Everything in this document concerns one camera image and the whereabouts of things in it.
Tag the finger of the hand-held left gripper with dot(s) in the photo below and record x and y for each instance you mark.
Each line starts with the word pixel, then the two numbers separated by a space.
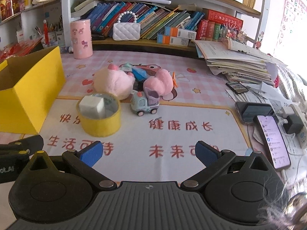
pixel 28 142
pixel 14 155

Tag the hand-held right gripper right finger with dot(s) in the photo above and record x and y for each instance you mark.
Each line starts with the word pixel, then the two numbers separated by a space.
pixel 206 153

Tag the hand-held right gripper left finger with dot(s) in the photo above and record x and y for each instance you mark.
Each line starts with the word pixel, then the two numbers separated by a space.
pixel 90 154

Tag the yellow tape roll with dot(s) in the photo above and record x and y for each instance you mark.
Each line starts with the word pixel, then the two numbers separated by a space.
pixel 100 127

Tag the yellow cardboard box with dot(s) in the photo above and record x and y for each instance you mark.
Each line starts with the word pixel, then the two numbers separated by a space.
pixel 21 110

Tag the white foam cube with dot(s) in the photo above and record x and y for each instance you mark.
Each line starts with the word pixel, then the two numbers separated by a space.
pixel 92 106

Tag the pale green toy truck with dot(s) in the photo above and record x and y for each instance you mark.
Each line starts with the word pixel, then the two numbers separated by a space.
pixel 144 104

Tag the pale pink plush toy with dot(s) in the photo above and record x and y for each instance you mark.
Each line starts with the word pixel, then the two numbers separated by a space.
pixel 108 81

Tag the pink fluffy plush toy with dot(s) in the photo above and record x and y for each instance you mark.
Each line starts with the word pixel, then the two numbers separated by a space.
pixel 159 80

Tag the small teal toy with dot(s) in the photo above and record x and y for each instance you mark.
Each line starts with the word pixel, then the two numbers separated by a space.
pixel 126 67

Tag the blue plastic toy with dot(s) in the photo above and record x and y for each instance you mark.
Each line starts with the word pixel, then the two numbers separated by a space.
pixel 140 73

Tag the pink printed desk mat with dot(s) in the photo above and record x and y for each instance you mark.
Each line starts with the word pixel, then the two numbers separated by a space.
pixel 191 115

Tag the smartphone with lit screen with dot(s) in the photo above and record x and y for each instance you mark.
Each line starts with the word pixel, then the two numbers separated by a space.
pixel 273 141

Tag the small black smartphone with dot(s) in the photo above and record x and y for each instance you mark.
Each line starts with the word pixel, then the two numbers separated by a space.
pixel 237 87

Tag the red gift packs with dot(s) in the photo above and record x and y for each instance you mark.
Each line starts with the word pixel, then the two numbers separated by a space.
pixel 21 48

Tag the black charger on power strip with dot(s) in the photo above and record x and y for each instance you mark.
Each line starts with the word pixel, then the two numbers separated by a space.
pixel 302 136

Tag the stack of papers and workbooks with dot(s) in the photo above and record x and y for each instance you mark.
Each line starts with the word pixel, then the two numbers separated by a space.
pixel 239 60

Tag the white box with red label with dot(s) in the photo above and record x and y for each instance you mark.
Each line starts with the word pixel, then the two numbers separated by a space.
pixel 20 36

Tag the grey fluffy cloth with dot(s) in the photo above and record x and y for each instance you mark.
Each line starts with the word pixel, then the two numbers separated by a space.
pixel 297 210

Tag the red tassel ornament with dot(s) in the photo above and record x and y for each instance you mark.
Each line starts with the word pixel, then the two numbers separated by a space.
pixel 45 33

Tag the grey knitted cloth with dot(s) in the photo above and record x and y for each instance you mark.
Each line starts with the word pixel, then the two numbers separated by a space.
pixel 290 81

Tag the white pen holder with pens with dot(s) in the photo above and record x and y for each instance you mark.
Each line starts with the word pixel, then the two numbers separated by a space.
pixel 57 33
pixel 39 32

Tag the pink cylinder container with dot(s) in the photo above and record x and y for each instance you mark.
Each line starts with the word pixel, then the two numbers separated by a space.
pixel 81 40

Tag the orange and blue carton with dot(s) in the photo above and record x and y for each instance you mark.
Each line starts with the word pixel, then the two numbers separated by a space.
pixel 172 40
pixel 179 32

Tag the red thick book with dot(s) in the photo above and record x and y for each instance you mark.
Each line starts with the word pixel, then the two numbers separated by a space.
pixel 202 30
pixel 211 31

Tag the colourful cartoon ornament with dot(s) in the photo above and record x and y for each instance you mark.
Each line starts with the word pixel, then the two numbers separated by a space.
pixel 233 33

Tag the white quilted handbag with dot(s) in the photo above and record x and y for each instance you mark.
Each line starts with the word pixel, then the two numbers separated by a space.
pixel 126 32

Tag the red boxed dictionary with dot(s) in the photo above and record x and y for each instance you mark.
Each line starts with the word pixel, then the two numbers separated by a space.
pixel 225 16

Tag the white bottle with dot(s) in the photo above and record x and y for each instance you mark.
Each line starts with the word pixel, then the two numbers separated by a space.
pixel 28 1

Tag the white wooden bookshelf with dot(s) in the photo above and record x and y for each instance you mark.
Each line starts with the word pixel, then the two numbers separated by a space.
pixel 66 4

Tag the row of colourful books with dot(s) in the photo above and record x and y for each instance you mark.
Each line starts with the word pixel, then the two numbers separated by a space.
pixel 153 16

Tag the thick cream book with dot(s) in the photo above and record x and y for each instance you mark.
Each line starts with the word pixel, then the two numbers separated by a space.
pixel 88 3

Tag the white light bar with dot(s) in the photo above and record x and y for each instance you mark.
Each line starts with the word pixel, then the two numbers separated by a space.
pixel 136 0

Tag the alphabet wall poster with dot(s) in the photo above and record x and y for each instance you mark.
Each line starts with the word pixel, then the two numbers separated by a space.
pixel 293 12

